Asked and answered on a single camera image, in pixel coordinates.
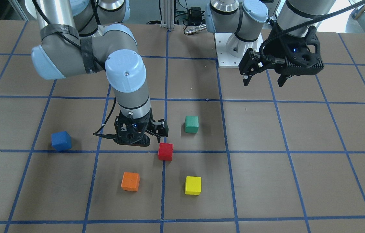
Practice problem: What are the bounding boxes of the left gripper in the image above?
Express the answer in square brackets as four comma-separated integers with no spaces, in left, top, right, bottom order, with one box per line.
[238,31,324,87]

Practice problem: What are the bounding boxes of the green block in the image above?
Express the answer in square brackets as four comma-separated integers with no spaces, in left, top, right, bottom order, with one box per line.
[184,116,199,134]

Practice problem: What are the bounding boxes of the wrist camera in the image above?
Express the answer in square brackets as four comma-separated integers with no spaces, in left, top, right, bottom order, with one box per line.
[272,26,324,76]
[114,115,150,147]

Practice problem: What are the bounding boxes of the yellow block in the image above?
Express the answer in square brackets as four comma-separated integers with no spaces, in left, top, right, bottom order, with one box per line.
[184,176,202,195]

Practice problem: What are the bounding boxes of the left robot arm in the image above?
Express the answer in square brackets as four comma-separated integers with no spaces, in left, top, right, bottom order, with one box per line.
[205,0,334,87]

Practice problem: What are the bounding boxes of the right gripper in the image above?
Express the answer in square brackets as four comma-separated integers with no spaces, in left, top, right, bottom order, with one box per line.
[119,110,169,143]

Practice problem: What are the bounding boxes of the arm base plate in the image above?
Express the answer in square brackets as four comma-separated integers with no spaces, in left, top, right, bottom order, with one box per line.
[214,33,263,68]

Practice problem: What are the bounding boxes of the aluminium frame post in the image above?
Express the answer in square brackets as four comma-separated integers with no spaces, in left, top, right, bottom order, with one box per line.
[160,0,176,31]

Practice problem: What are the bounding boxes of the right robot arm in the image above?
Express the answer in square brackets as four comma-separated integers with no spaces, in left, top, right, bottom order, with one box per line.
[29,0,169,147]

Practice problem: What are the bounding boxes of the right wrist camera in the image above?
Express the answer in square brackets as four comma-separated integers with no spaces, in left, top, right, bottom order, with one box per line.
[114,115,150,147]

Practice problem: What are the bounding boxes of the red block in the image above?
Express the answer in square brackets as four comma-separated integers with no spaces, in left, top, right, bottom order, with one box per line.
[158,142,174,161]

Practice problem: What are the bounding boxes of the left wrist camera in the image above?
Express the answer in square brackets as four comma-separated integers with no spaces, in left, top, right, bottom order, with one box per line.
[272,26,324,76]

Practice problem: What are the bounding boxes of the blue block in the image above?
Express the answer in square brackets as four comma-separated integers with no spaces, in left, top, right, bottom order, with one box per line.
[51,131,72,151]

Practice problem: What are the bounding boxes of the orange block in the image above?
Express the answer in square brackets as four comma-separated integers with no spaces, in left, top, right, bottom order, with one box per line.
[121,172,140,192]

